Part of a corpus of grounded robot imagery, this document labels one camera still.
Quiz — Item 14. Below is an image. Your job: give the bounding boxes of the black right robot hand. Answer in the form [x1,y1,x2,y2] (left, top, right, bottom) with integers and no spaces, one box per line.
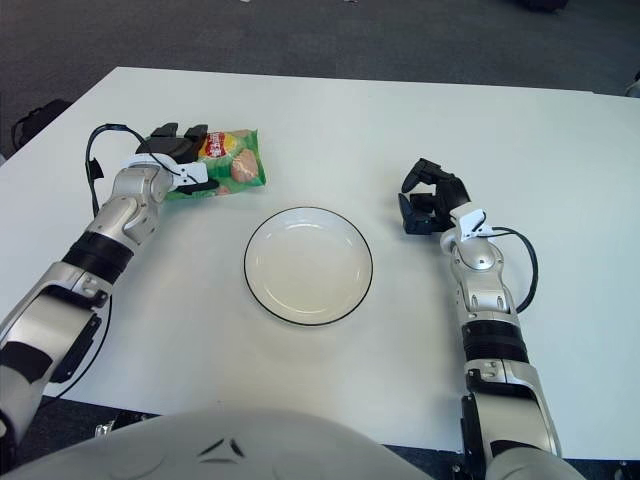
[398,158,474,235]

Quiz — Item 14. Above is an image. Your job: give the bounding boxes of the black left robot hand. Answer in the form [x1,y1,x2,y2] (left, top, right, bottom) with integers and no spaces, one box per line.
[134,121,221,197]

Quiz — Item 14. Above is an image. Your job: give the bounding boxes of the green chips snack bag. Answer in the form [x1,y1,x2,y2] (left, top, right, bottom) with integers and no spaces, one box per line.
[164,128,267,201]

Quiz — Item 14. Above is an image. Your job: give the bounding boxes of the white plate with black rim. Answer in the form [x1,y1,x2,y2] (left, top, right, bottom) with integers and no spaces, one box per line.
[243,206,375,329]

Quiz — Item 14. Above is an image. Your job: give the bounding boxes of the black backpack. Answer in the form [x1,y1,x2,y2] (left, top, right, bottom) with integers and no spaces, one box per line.
[10,98,74,151]

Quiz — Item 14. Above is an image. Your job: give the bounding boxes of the grey robot torso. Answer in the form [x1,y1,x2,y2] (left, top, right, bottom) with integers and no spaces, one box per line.
[0,407,640,480]

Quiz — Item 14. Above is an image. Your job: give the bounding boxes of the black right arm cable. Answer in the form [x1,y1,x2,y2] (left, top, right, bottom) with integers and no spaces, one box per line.
[492,227,540,315]

